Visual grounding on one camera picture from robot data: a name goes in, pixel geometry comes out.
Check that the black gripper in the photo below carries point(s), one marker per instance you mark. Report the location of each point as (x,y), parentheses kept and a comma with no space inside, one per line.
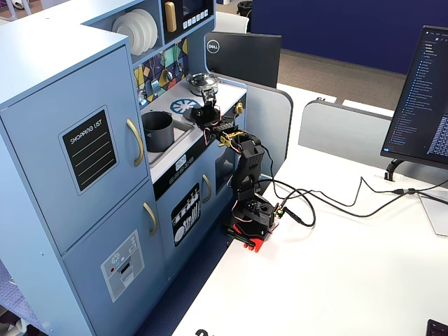
(201,114)

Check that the gray pot lid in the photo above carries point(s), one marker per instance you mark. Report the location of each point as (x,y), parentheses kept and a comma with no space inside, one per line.
(197,120)

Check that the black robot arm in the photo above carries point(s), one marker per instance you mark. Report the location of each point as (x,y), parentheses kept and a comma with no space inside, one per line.
(250,161)

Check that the steel pot lid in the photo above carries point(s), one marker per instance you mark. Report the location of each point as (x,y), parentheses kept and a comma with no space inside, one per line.
(196,78)

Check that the shiny steel pot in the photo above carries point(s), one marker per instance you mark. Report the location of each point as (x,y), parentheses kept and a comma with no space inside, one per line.
(196,90)

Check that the gray sink basin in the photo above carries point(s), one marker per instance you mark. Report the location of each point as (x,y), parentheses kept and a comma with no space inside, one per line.
(183,131)

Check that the gold stove knob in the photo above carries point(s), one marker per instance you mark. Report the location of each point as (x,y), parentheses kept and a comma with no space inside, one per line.
(239,108)

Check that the small steel spoon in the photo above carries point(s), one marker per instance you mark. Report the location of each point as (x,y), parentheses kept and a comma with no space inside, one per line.
(180,66)

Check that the steel ladle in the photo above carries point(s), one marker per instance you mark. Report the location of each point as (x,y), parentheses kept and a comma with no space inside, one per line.
(169,75)

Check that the steel slotted spatula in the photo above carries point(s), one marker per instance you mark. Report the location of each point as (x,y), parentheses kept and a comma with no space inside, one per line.
(155,85)

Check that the gray pot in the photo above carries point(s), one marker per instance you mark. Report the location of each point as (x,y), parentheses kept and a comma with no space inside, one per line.
(159,136)

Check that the black Dell monitor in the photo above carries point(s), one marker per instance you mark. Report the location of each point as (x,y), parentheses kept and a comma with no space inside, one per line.
(245,59)

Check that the steel slotted skimmer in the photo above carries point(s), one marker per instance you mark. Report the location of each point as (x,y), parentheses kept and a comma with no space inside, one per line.
(142,96)

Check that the gray desk divider panel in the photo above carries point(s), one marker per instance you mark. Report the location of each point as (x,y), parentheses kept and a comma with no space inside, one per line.
(343,133)
(269,133)

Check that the black toy microwave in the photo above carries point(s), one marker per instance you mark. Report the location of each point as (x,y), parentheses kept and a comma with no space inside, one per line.
(196,29)

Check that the white chair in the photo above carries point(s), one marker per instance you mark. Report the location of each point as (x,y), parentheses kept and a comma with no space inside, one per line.
(231,22)

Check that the white plate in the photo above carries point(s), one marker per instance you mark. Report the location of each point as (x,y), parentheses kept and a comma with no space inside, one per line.
(154,29)
(124,31)
(144,29)

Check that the black shopping list board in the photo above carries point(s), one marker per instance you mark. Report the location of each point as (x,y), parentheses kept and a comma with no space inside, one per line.
(89,150)

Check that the blue dishwasher door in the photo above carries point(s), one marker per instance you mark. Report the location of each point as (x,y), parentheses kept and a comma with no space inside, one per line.
(164,245)

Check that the blue partition panel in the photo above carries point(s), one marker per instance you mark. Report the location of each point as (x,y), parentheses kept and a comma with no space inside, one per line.
(350,31)

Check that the blue toy kitchen unit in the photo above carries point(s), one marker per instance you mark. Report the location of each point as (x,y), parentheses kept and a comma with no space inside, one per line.
(52,35)

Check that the blue upper fridge door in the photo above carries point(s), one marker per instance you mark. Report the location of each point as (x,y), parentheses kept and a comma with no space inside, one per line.
(42,157)

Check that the blue fridge door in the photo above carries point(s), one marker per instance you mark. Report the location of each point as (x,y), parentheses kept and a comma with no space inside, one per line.
(105,245)
(42,157)

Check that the blue lower fridge door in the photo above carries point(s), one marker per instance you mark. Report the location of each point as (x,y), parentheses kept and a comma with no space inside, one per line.
(105,245)

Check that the monitor with lit screen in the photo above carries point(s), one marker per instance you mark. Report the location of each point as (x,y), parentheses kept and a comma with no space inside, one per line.
(420,98)

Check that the silver monitor stand base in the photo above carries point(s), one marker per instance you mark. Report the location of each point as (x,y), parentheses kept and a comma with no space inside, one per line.
(435,217)

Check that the black keyboard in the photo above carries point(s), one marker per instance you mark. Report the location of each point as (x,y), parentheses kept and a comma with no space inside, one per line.
(437,329)

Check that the red robot base mount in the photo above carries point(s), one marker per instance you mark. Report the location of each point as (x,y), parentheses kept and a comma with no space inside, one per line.
(259,245)

